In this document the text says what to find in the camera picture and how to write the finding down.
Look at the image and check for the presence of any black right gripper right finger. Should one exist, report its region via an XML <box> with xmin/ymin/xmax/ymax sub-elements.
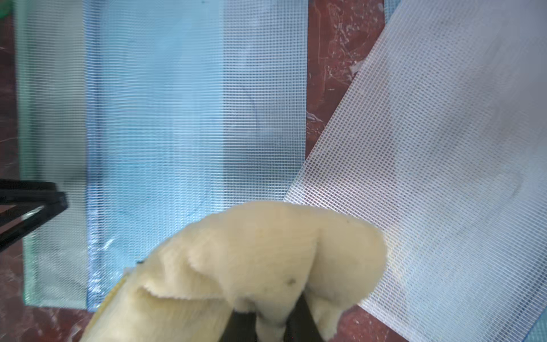
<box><xmin>283</xmin><ymin>294</ymin><xmax>324</xmax><ymax>342</ymax></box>

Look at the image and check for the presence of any cream wiping cloth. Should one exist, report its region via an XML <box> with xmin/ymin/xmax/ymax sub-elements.
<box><xmin>82</xmin><ymin>202</ymin><xmax>388</xmax><ymax>341</ymax></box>

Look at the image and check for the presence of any light blue mesh document bag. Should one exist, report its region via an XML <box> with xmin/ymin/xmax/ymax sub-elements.
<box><xmin>83</xmin><ymin>1</ymin><xmax>309</xmax><ymax>311</ymax></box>

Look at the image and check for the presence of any green-edged mesh document bag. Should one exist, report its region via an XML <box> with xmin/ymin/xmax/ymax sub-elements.
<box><xmin>13</xmin><ymin>1</ymin><xmax>88</xmax><ymax>309</ymax></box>

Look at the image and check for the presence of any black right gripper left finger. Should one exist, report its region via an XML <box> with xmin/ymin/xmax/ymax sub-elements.
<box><xmin>219</xmin><ymin>311</ymin><xmax>256</xmax><ymax>342</ymax></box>

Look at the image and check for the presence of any white blue-edged mesh document bag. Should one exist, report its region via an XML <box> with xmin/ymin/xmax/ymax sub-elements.
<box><xmin>286</xmin><ymin>1</ymin><xmax>546</xmax><ymax>341</ymax></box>

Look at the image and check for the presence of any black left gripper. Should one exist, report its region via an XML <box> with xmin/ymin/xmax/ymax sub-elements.
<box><xmin>1</xmin><ymin>179</ymin><xmax>68</xmax><ymax>251</ymax></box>

